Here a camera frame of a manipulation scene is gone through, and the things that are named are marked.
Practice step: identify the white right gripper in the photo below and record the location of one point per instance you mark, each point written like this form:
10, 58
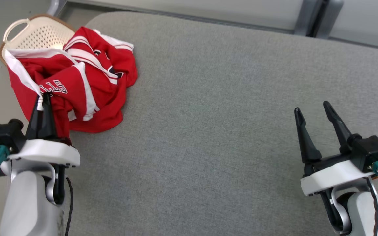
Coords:
333, 173

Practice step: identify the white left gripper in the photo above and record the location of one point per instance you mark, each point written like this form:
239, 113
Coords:
44, 152

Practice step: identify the red shorts with white waistband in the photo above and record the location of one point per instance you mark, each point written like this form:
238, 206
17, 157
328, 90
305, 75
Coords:
52, 73

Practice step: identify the red white basketball jersey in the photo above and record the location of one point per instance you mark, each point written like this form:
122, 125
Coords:
116, 65

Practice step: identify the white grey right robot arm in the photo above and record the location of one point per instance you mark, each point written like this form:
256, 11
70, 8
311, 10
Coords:
363, 213

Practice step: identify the cream perforated laundry basket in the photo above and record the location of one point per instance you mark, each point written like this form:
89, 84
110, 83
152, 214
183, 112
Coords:
39, 34

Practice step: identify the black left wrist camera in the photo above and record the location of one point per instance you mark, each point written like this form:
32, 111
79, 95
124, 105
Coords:
3, 134

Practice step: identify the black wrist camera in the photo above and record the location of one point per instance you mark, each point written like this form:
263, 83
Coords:
372, 149
3, 134

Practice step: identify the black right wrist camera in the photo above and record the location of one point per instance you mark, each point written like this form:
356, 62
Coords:
372, 149

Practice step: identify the grey metal partition post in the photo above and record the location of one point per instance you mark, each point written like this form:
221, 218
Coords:
318, 16
56, 6

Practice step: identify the grey wall base rail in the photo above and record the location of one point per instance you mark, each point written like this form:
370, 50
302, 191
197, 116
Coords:
192, 18

